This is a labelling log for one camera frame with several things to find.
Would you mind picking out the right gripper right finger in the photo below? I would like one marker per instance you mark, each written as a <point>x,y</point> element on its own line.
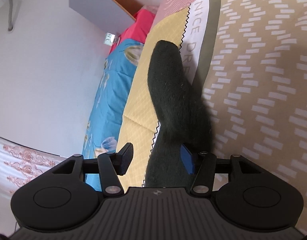
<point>201,167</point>

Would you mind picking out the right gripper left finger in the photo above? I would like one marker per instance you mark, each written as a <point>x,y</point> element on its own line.
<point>113,165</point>

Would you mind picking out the dark green knit sweater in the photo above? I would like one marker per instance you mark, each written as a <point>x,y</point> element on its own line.
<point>184,119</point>

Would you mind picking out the blue floral quilt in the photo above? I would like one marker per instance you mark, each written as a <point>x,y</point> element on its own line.
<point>105,119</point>

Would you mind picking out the white red patterned curtain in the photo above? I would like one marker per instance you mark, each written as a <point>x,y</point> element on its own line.
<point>20,165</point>

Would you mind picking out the yellow beige patterned bedspread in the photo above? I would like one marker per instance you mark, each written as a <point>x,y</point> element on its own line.
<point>250,58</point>

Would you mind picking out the red blanket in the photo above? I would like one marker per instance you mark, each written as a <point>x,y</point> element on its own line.
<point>139,30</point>

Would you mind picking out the grey wooden headboard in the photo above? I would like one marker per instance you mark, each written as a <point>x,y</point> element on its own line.
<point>110,16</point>

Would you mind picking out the white wall socket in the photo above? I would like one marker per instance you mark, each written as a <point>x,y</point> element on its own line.
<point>109,39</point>

